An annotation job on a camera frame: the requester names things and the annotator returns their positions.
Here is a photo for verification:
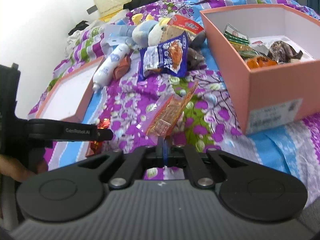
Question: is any clear orange snack packet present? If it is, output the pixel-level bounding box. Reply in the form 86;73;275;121
145;81;199;137

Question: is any crumpled brown-red snack wrapper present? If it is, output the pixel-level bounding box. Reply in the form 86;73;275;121
113;55;131;80

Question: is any light blue plastic bag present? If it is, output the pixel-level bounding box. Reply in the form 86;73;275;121
103;24;136;47

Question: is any white blue plush toy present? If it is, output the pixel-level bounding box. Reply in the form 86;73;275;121
132;15;171;49

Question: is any pink cardboard box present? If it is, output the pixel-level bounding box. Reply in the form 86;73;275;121
200;4;319;134

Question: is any green yellow snack packet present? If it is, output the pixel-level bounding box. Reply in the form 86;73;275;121
223;24;259;60

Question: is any blue white snack bag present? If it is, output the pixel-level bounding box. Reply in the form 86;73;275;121
138;31;189;82

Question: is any white spray bottle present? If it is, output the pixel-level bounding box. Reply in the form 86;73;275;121
93;43;130;93

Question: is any pink box lid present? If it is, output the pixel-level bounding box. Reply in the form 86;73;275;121
36;56;105;123

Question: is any person's left hand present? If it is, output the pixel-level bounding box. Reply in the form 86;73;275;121
0;154;48;182

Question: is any shiny red snack packet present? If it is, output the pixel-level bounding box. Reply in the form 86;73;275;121
85;118;111;158

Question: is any colourful floral bedsheet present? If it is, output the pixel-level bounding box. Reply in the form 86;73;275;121
27;0;320;205

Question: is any white-top brown snack packet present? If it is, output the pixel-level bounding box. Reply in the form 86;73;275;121
267;41;303;63

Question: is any red-top brown snack packet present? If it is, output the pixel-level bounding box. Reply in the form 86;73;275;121
163;14;206;49

